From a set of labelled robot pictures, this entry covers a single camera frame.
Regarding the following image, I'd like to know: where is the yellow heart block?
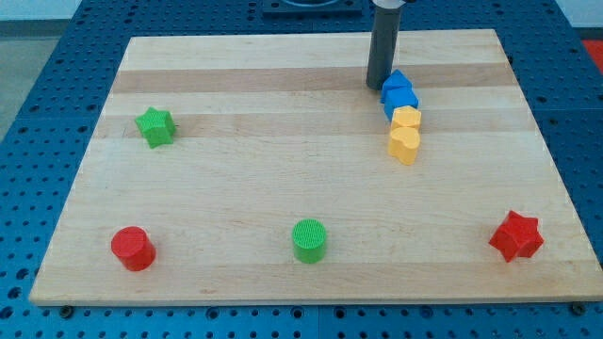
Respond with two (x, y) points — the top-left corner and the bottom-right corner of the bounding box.
(387, 127), (421, 166)

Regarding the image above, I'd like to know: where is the green cylinder block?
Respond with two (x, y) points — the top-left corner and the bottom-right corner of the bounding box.
(291, 218), (327, 264)

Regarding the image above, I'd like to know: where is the wooden board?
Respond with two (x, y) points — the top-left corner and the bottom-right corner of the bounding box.
(30, 29), (602, 306)

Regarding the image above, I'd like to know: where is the yellow pentagon block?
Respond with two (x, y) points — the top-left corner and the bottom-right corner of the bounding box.
(390, 105), (422, 131)

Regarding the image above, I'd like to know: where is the blue pentagon block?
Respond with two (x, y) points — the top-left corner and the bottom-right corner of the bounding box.
(381, 70), (413, 104)

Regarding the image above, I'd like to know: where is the blue cube block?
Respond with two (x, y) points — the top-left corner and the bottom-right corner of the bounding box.
(383, 88), (419, 121)

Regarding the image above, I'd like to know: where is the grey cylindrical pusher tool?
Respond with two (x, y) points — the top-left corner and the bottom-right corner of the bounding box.
(366, 0), (406, 90)

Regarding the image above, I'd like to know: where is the green star block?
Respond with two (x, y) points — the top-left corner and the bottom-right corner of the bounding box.
(135, 107), (176, 149)

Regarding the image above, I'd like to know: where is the red cylinder block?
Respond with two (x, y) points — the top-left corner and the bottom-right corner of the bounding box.
(110, 226), (156, 271)

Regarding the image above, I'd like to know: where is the red star block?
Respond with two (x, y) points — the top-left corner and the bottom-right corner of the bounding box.
(489, 210), (545, 263)

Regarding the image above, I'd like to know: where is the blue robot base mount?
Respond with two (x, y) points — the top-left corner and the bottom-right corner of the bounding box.
(262, 0), (364, 16)

